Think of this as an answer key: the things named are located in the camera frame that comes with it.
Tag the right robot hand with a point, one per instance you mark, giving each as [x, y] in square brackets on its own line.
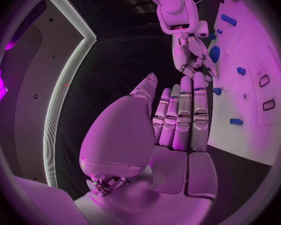
[180, 54]

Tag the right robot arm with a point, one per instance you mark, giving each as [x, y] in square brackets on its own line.
[178, 13]

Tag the small blue gear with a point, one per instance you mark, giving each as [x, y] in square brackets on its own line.
[217, 91]

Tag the blue plug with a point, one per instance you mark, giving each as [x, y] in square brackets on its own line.
[213, 36]

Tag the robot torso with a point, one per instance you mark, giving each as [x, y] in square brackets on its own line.
[37, 97]

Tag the blue peg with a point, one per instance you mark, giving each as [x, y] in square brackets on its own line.
[219, 31]
[241, 71]

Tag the blue block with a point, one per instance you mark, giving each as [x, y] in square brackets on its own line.
[236, 121]

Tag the white task board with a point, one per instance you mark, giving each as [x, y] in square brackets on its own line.
[248, 50]

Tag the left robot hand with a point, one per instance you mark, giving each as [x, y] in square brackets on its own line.
[121, 135]

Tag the blue long cylinder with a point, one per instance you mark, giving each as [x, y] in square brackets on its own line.
[228, 20]

